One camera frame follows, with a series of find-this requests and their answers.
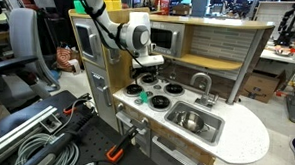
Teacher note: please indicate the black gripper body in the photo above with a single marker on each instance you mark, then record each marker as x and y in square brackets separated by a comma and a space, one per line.
[144, 71]

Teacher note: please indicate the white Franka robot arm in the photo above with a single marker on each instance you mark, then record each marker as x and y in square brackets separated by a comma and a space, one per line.
[136, 35]

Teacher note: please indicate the black background robot arm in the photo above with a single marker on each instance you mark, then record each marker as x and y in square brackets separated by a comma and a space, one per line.
[287, 22]

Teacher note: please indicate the small green object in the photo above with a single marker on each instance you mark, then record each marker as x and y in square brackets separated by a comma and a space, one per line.
[144, 97]

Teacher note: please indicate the steel pot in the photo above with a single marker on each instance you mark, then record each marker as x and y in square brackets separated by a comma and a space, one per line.
[190, 121]

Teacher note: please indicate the grey toy sink basin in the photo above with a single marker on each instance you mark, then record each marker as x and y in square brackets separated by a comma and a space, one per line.
[215, 124]

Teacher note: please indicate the black round stove burner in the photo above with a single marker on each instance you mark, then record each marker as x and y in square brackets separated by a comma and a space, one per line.
[149, 80]
[133, 89]
[174, 89]
[160, 102]

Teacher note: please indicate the small silver stove knob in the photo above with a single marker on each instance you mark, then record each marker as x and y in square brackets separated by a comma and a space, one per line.
[157, 87]
[138, 101]
[149, 93]

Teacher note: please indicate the hanging silver toy utensil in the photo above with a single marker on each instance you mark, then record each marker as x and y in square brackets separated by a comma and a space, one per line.
[173, 74]

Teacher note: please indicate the grey toy oven door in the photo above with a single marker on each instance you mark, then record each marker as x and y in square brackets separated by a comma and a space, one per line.
[132, 123]

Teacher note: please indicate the grey toy fridge door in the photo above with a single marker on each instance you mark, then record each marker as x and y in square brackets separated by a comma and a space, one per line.
[95, 100]

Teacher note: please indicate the grey toy microwave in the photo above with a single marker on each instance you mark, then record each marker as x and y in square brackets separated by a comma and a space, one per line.
[178, 40]

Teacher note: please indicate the grey toy freezer door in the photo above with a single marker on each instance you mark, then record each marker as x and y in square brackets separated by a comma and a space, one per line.
[96, 57]

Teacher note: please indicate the silver toy faucet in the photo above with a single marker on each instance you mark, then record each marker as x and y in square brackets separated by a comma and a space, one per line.
[205, 100]

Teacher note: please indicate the wooden toy kitchen play set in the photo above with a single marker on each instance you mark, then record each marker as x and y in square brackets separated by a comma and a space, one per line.
[202, 45]

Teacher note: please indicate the stacked colourful foam blocks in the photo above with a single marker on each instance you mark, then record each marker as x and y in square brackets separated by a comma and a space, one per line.
[112, 2]

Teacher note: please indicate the grey toy dishwasher door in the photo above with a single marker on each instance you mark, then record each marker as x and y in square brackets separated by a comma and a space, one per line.
[171, 153]

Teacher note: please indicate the brown cardboard box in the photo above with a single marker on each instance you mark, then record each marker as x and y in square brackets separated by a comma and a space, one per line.
[259, 85]

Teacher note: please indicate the grey office chair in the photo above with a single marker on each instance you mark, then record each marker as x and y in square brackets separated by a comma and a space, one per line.
[22, 37]

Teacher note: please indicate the white background table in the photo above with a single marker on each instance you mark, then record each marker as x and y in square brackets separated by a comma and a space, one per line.
[278, 57]

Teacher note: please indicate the grey toy wall phone holder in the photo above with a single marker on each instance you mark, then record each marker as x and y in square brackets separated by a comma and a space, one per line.
[112, 59]

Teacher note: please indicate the aluminium extrusion rail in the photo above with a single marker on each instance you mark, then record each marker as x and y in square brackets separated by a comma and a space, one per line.
[22, 127]

